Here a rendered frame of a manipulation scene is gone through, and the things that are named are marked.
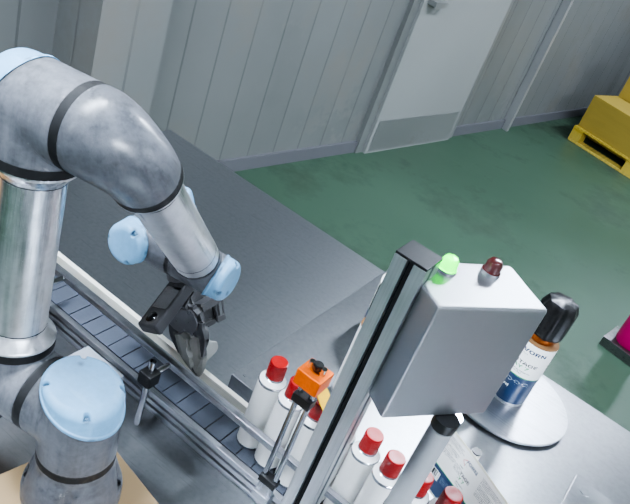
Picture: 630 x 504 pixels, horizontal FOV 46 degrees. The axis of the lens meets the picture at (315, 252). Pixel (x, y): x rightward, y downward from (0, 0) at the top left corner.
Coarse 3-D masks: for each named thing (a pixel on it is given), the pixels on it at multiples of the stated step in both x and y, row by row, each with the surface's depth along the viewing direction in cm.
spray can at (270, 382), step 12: (276, 360) 129; (264, 372) 131; (276, 372) 128; (264, 384) 129; (276, 384) 129; (252, 396) 132; (264, 396) 130; (276, 396) 130; (252, 408) 133; (264, 408) 131; (252, 420) 133; (264, 420) 133; (240, 432) 137; (240, 444) 137; (252, 444) 136
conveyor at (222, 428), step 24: (72, 312) 152; (96, 312) 154; (96, 336) 149; (120, 336) 151; (144, 360) 148; (168, 384) 144; (192, 408) 141; (216, 408) 143; (216, 432) 138; (240, 456) 135
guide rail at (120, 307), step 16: (64, 256) 160; (80, 272) 158; (96, 288) 156; (112, 304) 154; (128, 320) 153; (160, 336) 149; (176, 352) 148; (208, 384) 145; (224, 384) 144; (240, 400) 142
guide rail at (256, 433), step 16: (64, 272) 149; (80, 288) 146; (96, 304) 145; (112, 320) 143; (144, 336) 141; (160, 352) 139; (176, 368) 137; (192, 384) 136; (208, 400) 135; (240, 416) 132; (256, 432) 130; (272, 448) 129; (288, 464) 128; (336, 496) 124
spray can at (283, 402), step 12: (288, 384) 127; (288, 396) 126; (276, 408) 128; (288, 408) 126; (300, 408) 127; (276, 420) 129; (264, 432) 132; (276, 432) 130; (288, 432) 130; (264, 456) 133; (276, 456) 133
